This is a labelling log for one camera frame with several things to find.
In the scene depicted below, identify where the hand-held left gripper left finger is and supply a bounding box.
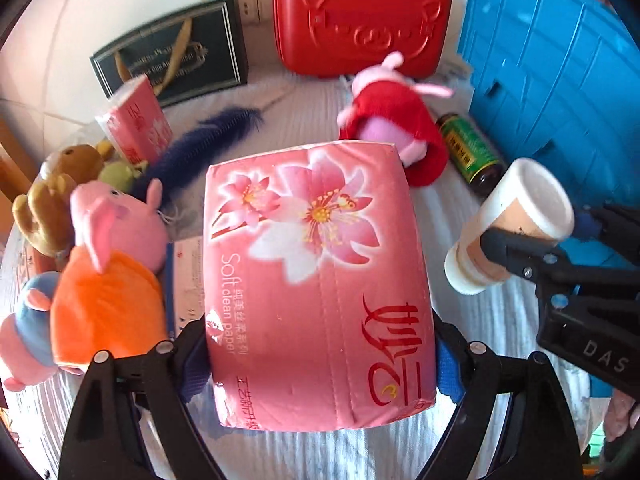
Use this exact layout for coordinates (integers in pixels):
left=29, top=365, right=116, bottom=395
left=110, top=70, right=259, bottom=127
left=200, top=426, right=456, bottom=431
left=57, top=317, right=236, bottom=480

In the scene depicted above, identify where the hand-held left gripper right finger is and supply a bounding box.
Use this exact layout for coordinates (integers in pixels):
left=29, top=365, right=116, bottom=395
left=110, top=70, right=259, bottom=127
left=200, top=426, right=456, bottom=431
left=415, top=315, right=593, bottom=480

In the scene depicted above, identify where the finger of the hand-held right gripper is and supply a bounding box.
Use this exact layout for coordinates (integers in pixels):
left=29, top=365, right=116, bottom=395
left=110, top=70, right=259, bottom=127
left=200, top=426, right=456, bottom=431
left=480, top=227, right=587, bottom=288
left=575, top=202, right=640, bottom=262

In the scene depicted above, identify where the white and brown paper cup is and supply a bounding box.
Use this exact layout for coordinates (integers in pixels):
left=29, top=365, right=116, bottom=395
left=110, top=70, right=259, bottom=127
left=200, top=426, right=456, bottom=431
left=444, top=157, right=576, bottom=296

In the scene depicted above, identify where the large pink flowered tissue pack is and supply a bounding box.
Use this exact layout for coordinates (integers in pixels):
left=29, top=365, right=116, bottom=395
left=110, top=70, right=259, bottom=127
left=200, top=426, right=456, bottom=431
left=202, top=141, right=438, bottom=433

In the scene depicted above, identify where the pig plush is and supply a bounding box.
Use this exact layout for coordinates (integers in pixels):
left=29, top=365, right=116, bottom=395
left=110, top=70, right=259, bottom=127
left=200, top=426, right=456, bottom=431
left=336, top=51, right=455, bottom=188
left=0, top=271, right=86, bottom=393
left=50, top=178, right=173, bottom=376

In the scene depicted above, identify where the white cloth-covered desktop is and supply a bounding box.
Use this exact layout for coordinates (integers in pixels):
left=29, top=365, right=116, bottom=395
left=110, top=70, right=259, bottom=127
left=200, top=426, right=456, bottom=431
left=0, top=67, right=616, bottom=480

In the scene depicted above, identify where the white packet with blue edge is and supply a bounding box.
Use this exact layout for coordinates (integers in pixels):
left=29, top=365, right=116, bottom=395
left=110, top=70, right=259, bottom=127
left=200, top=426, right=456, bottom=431
left=162, top=237, right=207, bottom=341

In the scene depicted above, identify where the dark bottle with green label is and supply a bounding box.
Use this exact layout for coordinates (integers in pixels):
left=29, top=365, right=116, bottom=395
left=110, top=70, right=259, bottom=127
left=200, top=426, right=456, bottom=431
left=435, top=112, right=506, bottom=198

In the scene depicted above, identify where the pig plush in orange dress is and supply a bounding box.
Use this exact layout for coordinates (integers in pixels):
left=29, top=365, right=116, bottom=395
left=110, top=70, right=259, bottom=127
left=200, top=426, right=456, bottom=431
left=50, top=178, right=173, bottom=376

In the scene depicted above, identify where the blue plastic crate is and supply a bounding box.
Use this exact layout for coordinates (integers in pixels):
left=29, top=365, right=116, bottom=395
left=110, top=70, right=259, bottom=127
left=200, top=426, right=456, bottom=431
left=457, top=0, right=640, bottom=267

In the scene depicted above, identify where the pig plush in red dress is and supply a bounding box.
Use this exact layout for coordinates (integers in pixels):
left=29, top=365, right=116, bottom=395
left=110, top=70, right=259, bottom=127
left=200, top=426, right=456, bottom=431
left=336, top=51, right=455, bottom=188

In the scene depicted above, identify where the green plush toy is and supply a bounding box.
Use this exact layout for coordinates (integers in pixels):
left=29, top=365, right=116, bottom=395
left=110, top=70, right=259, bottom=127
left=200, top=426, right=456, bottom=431
left=97, top=160, right=148, bottom=193

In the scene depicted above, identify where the brown bear plush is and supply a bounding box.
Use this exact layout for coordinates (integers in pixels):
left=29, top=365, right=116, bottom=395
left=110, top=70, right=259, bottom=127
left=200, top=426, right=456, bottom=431
left=12, top=144, right=106, bottom=261

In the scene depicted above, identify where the small pink tissue pack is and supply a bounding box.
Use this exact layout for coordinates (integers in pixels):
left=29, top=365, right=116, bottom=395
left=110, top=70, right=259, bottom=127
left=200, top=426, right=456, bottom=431
left=95, top=74, right=173, bottom=166

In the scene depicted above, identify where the wooden furniture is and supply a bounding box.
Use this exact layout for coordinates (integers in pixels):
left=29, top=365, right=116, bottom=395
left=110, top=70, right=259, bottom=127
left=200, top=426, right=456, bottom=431
left=0, top=120, right=31, bottom=206

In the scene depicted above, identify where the red plastic case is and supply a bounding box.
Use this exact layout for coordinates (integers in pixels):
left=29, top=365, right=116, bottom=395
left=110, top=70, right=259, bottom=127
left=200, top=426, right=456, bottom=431
left=272, top=0, right=453, bottom=80

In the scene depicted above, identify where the black gift bag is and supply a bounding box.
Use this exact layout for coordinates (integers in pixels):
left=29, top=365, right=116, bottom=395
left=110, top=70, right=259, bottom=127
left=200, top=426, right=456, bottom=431
left=90, top=0, right=250, bottom=108

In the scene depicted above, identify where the white power strip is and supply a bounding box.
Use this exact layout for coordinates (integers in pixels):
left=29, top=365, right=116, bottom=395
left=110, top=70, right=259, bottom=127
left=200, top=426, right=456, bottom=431
left=237, top=0, right=275, bottom=27

